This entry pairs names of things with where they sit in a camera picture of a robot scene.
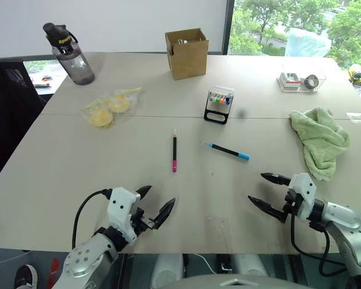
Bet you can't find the black window frame post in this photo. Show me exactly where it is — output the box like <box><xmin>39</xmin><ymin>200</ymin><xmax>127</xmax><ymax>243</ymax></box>
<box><xmin>221</xmin><ymin>0</ymin><xmax>236</xmax><ymax>56</ymax></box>

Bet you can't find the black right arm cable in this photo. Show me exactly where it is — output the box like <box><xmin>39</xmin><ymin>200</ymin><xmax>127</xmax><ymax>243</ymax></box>
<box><xmin>289</xmin><ymin>210</ymin><xmax>347</xmax><ymax>277</ymax></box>

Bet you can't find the yellow round cake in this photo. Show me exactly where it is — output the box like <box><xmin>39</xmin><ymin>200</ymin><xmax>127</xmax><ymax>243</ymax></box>
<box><xmin>89</xmin><ymin>108</ymin><xmax>113</xmax><ymax>128</ymax></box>
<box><xmin>108</xmin><ymin>94</ymin><xmax>131</xmax><ymax>114</ymax></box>

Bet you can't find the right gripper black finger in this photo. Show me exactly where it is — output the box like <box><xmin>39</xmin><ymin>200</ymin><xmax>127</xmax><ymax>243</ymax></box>
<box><xmin>247</xmin><ymin>195</ymin><xmax>289</xmax><ymax>225</ymax></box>
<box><xmin>260</xmin><ymin>172</ymin><xmax>292</xmax><ymax>187</ymax></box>

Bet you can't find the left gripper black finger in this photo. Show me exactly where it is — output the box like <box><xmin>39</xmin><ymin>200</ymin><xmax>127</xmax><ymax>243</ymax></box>
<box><xmin>135</xmin><ymin>185</ymin><xmax>153</xmax><ymax>200</ymax></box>
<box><xmin>152</xmin><ymin>197</ymin><xmax>176</xmax><ymax>231</ymax></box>

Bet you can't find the brown cardboard box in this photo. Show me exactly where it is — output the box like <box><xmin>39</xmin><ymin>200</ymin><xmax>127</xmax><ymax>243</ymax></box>
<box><xmin>164</xmin><ymin>28</ymin><xmax>210</xmax><ymax>81</ymax></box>

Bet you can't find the light blue plastic bag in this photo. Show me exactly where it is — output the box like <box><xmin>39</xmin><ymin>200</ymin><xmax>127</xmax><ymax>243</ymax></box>
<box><xmin>285</xmin><ymin>27</ymin><xmax>332</xmax><ymax>58</ymax></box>

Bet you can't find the white and red small box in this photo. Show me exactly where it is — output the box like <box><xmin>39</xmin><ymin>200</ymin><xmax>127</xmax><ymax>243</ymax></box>
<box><xmin>280</xmin><ymin>72</ymin><xmax>301</xmax><ymax>89</ymax></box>

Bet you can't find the black pen with pink cap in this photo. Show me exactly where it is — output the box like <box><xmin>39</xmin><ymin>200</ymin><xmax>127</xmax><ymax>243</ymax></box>
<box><xmin>171</xmin><ymin>129</ymin><xmax>179</xmax><ymax>173</ymax></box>

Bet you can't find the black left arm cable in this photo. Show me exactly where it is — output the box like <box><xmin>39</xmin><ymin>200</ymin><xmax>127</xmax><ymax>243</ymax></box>
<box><xmin>71</xmin><ymin>188</ymin><xmax>113</xmax><ymax>250</ymax></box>

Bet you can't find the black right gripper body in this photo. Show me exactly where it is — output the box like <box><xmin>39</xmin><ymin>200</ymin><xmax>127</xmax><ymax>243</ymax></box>
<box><xmin>283</xmin><ymin>185</ymin><xmax>303</xmax><ymax>218</ymax></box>

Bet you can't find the green towel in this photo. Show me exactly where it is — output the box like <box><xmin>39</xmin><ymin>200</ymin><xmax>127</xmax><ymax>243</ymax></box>
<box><xmin>289</xmin><ymin>107</ymin><xmax>351</xmax><ymax>182</ymax></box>

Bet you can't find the marker holder with markers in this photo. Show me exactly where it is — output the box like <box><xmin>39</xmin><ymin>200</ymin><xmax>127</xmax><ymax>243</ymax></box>
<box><xmin>203</xmin><ymin>86</ymin><xmax>236</xmax><ymax>125</ymax></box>

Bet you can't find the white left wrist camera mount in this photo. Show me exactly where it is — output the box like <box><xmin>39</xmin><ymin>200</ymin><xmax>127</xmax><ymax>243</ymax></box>
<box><xmin>106</xmin><ymin>187</ymin><xmax>141</xmax><ymax>242</ymax></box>

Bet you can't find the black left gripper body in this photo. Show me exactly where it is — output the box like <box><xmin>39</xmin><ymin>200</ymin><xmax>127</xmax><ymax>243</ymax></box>
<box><xmin>128</xmin><ymin>207</ymin><xmax>157</xmax><ymax>239</ymax></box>

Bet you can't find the grey robot torso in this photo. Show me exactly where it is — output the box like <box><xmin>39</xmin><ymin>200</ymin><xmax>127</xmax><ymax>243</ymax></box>
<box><xmin>161</xmin><ymin>273</ymin><xmax>315</xmax><ymax>289</ymax></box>

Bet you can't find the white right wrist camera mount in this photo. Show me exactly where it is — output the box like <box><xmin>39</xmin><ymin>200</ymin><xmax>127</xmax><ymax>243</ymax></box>
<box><xmin>286</xmin><ymin>172</ymin><xmax>317</xmax><ymax>223</ymax></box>

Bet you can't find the black and white sneaker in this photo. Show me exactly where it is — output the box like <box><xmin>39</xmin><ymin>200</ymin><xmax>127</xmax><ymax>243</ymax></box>
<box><xmin>13</xmin><ymin>264</ymin><xmax>39</xmax><ymax>289</ymax></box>

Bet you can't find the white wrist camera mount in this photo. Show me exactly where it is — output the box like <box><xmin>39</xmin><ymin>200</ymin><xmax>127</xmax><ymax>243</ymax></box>
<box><xmin>286</xmin><ymin>172</ymin><xmax>317</xmax><ymax>223</ymax></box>
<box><xmin>106</xmin><ymin>187</ymin><xmax>141</xmax><ymax>242</ymax></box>

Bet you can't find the thin white cable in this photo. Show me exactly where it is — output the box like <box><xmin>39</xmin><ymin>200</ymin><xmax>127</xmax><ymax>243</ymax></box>
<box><xmin>188</xmin><ymin>253</ymin><xmax>221</xmax><ymax>275</ymax></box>

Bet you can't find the black pen with blue cap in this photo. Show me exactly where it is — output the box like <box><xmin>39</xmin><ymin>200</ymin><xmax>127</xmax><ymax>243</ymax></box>
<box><xmin>201</xmin><ymin>141</ymin><xmax>251</xmax><ymax>161</ymax></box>

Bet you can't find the grey water bottle black lid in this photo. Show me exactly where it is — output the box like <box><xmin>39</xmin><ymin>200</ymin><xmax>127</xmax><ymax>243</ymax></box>
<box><xmin>42</xmin><ymin>22</ymin><xmax>96</xmax><ymax>86</ymax></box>

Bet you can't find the clear plastic tray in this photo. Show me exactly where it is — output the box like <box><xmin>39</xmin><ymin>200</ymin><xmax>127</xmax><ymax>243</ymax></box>
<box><xmin>276</xmin><ymin>69</ymin><xmax>327</xmax><ymax>93</ymax></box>

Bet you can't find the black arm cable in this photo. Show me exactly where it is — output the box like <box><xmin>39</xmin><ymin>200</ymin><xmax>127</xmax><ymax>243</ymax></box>
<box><xmin>289</xmin><ymin>210</ymin><xmax>347</xmax><ymax>277</ymax></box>
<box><xmin>71</xmin><ymin>188</ymin><xmax>113</xmax><ymax>250</ymax></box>

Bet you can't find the grey tape roll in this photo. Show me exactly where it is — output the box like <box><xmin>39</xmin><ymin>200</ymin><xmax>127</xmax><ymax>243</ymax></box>
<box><xmin>304</xmin><ymin>74</ymin><xmax>321</xmax><ymax>90</ymax></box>

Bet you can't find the clear plastic snack bag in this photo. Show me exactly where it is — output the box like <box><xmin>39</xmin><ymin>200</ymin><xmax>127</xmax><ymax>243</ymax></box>
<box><xmin>79</xmin><ymin>86</ymin><xmax>143</xmax><ymax>131</ymax></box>

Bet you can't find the yellow and black object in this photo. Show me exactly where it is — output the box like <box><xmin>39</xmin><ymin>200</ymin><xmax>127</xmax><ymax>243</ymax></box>
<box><xmin>348</xmin><ymin>63</ymin><xmax>361</xmax><ymax>85</ymax></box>

